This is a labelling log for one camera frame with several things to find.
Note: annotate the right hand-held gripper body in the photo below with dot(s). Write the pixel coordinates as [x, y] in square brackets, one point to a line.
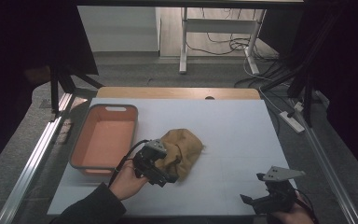
[276, 196]

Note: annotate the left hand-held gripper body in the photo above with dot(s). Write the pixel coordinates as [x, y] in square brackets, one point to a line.
[147, 161]

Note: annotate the tan cloth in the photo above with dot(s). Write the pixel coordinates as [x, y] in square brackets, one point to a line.
[183, 149]

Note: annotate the orange basket with grey rim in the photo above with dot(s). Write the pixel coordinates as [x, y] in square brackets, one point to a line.
[105, 143]

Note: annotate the person's right hand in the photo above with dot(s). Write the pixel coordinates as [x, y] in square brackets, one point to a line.
[293, 216]

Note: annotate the person's left hand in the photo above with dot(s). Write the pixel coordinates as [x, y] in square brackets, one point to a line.
[126, 183]

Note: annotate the white table mat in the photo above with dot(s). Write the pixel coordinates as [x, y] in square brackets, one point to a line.
[230, 130]

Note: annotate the white power strip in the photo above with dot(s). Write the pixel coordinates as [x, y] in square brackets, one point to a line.
[292, 122]

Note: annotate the black metal stand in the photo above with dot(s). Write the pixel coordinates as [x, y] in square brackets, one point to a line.
[307, 102]

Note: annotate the black tripod stand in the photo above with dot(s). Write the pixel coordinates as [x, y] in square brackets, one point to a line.
[54, 90]

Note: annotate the black curtain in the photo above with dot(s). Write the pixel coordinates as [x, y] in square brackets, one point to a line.
[21, 46]
[345, 77]

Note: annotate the aluminium rail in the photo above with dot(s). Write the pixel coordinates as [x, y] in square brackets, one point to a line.
[31, 168]
[326, 161]

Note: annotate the white desk frame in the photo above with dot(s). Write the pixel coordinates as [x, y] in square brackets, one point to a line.
[217, 25]

